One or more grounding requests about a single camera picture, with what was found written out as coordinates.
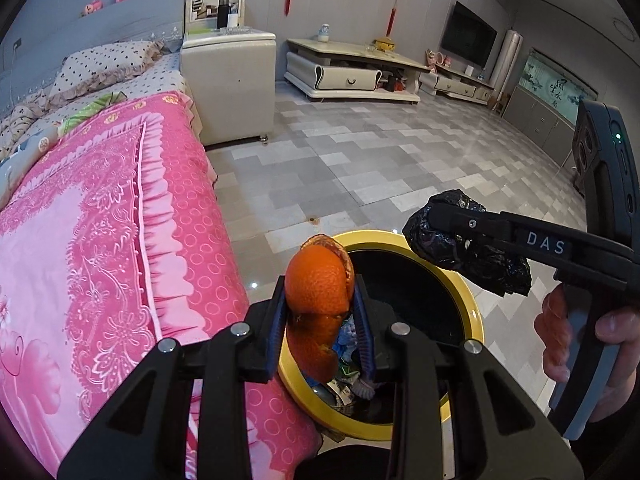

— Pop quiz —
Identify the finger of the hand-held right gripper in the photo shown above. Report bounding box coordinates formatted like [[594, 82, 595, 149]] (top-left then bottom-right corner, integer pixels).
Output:
[[427, 201, 517, 257]]

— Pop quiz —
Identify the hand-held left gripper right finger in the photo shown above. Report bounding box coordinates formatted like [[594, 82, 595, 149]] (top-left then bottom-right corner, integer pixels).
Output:
[[350, 285, 585, 480]]

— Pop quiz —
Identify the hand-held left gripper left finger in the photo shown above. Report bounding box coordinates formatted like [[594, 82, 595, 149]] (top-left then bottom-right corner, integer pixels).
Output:
[[57, 277, 291, 480]]

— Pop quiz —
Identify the black plastic bag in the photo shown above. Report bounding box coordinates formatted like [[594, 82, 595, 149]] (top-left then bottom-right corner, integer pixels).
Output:
[[402, 189, 532, 297]]

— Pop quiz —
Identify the orange peel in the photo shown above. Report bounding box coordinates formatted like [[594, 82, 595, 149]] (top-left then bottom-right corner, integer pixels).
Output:
[[284, 234, 357, 383]]

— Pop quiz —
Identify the white foam fruit net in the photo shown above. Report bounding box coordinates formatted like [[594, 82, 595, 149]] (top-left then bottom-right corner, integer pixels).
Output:
[[350, 375, 381, 398]]

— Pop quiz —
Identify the yellow round trash bin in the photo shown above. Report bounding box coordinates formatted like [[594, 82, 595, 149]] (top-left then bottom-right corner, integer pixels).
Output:
[[277, 230, 485, 443]]

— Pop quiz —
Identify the person's right hand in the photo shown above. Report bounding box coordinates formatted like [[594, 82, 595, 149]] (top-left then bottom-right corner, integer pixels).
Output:
[[534, 287, 640, 392]]

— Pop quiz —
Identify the grey tank cabinet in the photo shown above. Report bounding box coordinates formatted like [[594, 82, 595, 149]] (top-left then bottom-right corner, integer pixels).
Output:
[[502, 85, 576, 166]]

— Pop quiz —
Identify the white television stand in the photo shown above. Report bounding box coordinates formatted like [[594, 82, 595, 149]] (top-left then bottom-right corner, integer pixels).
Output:
[[420, 67, 496, 106]]

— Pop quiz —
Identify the pink floral blanket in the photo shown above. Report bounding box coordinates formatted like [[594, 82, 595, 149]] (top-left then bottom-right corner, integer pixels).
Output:
[[0, 91, 323, 476]]

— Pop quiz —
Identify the fish tank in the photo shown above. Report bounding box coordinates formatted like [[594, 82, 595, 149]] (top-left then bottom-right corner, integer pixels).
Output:
[[520, 47, 601, 113]]

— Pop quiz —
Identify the white standing air conditioner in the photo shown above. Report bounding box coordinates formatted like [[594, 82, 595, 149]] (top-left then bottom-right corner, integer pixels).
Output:
[[490, 30, 523, 111]]

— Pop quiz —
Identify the black flat television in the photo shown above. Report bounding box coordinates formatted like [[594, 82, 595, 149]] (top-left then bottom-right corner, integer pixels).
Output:
[[441, 1, 498, 68]]

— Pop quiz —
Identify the white coffee table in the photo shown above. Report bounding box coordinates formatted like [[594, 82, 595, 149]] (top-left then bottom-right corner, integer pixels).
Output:
[[284, 37, 432, 106]]

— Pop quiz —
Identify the white leather nightstand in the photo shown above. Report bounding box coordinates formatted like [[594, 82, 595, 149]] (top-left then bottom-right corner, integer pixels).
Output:
[[180, 0, 277, 148]]

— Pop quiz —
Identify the polka dot bed sheet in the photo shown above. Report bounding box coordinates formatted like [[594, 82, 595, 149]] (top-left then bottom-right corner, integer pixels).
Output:
[[115, 52, 183, 98]]

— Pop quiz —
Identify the green leaf print cloth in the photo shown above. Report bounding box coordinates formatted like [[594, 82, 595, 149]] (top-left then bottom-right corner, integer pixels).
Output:
[[57, 91, 126, 133]]

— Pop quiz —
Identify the grey floral quilt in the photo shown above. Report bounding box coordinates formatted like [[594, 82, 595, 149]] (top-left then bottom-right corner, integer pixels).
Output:
[[0, 125, 61, 211]]

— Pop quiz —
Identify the polka dot pillow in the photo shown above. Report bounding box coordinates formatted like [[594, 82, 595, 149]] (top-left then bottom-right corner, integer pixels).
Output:
[[50, 40, 161, 101]]

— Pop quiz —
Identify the framed picture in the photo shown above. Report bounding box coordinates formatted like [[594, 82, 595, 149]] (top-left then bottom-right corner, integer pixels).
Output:
[[190, 0, 218, 23]]

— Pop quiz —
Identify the polka dot duvet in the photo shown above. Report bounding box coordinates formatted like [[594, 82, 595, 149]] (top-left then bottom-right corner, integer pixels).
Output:
[[0, 90, 56, 146]]

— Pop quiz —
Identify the grey upholstered bed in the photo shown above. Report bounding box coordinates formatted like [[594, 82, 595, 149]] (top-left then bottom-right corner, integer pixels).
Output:
[[0, 0, 321, 480]]

